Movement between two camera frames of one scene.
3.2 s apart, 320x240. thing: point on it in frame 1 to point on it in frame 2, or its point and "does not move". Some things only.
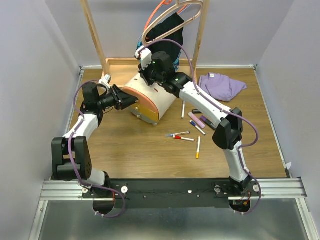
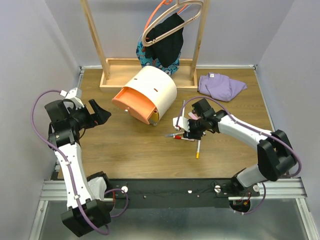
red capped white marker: (178, 137) does not move
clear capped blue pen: (172, 135) does not move
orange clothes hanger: (167, 2) does not move
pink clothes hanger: (146, 42) does not move
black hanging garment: (170, 49) does not move
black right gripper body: (148, 74) to (197, 125)
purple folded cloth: (220, 86) does not move
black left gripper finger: (127, 97) to (101, 115)
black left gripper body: (114, 98) to (84, 119)
